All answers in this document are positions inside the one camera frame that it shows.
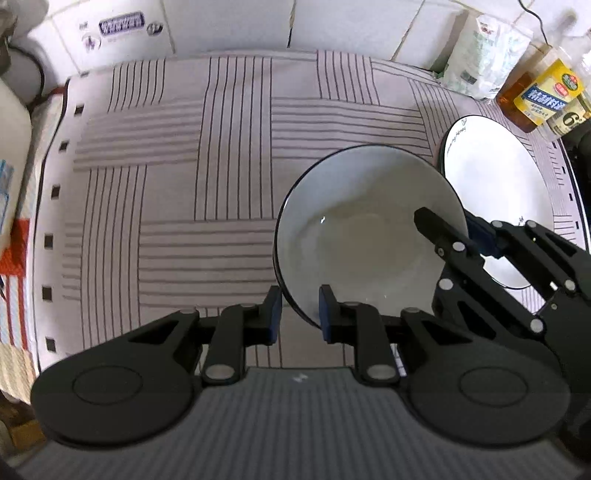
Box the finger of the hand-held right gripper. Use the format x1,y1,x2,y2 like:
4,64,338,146
414,208,552,354
465,215,591,305

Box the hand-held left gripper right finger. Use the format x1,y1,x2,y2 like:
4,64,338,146
318,285,467,386

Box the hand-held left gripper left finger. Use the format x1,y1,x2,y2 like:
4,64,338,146
127,286,283,386

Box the white plate with lettering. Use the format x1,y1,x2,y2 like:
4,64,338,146
438,114,552,291

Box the large white bowl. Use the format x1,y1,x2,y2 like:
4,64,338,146
273,144,469,330

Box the clear oil bottle yellow cap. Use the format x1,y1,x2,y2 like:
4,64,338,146
545,92,591,139

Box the amber cooking oil bottle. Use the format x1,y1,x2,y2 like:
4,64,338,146
495,44,587,134

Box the striped table cloth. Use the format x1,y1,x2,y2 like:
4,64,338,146
30,50,591,370

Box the white powder bag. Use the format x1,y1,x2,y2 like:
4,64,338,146
436,14,532,100

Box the white round appliance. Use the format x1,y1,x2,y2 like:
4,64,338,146
9,28,47,109

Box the black cable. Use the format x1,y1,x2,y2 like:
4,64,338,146
517,0,555,47

